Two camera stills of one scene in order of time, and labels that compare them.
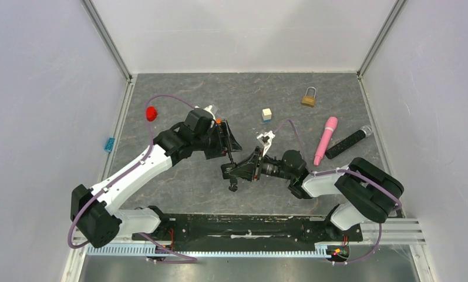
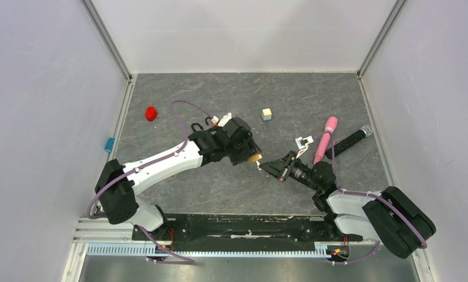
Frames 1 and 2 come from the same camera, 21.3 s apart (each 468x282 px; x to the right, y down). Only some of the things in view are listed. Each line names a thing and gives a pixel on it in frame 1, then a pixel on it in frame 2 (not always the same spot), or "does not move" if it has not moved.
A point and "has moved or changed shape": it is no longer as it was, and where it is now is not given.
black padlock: [225, 168] has moved or changed shape
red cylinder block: [151, 113] does not move
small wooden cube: [266, 115] does not move
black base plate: [239, 233] does not move
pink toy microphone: [330, 125] does not move
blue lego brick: [109, 144] does not move
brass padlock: [307, 100] has moved or changed shape
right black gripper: [248, 168] to [279, 168]
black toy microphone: [364, 132] does not move
